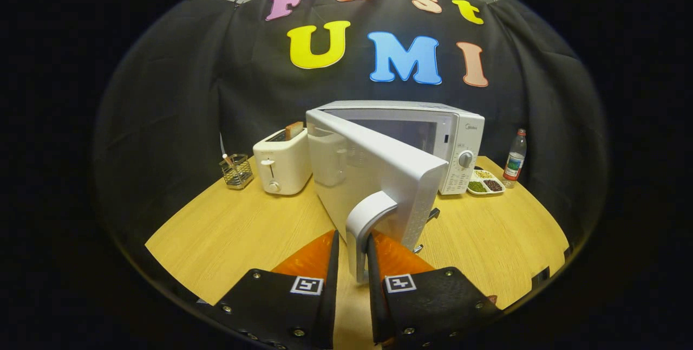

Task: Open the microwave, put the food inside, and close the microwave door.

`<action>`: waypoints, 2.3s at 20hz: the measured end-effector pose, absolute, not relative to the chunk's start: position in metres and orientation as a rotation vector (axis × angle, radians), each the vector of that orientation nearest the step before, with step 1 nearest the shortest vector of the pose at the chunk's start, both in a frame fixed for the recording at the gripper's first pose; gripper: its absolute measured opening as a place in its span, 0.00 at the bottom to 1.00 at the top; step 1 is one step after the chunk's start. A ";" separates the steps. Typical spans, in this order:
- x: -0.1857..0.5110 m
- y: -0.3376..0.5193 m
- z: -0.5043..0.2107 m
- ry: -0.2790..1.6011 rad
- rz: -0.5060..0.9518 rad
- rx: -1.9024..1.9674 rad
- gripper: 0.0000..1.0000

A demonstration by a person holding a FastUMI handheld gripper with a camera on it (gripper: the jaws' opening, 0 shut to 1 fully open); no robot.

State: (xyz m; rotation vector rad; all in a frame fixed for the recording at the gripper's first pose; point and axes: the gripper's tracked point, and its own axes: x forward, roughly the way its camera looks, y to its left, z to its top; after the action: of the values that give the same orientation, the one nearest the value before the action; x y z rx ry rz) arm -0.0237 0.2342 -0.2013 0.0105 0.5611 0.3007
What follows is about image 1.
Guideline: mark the brown bread slice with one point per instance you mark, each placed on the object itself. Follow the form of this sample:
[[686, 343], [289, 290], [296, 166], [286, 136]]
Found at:
[[295, 130]]

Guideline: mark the clear plastic water bottle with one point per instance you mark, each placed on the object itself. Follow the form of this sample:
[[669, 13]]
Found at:
[[514, 163]]

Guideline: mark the white pop-up toaster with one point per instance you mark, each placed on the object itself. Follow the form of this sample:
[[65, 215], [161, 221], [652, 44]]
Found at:
[[284, 168]]

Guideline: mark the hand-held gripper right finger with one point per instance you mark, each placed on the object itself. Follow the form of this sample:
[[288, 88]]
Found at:
[[374, 306]]

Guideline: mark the white divided dish of beans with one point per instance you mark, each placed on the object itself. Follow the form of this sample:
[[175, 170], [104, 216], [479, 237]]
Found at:
[[484, 185]]

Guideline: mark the white toaster oven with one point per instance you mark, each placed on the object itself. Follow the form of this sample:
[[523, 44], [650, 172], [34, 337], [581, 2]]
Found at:
[[379, 176]]

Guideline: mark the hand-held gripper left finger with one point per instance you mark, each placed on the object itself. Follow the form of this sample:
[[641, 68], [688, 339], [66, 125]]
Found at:
[[330, 306]]

